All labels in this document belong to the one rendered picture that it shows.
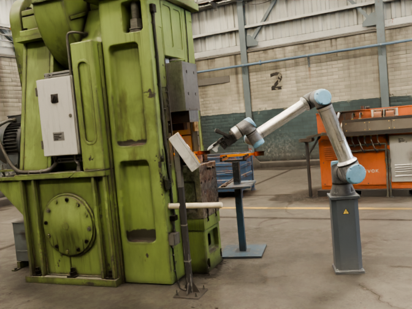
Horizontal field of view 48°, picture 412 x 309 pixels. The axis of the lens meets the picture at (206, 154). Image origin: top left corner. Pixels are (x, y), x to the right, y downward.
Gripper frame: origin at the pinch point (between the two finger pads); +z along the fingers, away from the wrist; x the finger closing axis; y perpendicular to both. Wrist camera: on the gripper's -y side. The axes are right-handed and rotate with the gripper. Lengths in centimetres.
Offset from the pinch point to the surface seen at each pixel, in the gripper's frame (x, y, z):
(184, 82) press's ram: 52, -51, -16
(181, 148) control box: -7.7, -11.4, 15.6
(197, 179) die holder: 50, 19, 20
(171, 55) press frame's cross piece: 67, -77, -21
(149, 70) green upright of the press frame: 34, -72, 2
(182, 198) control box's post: 8.0, 19.8, 36.1
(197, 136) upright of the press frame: 102, -8, 0
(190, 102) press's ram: 60, -36, -11
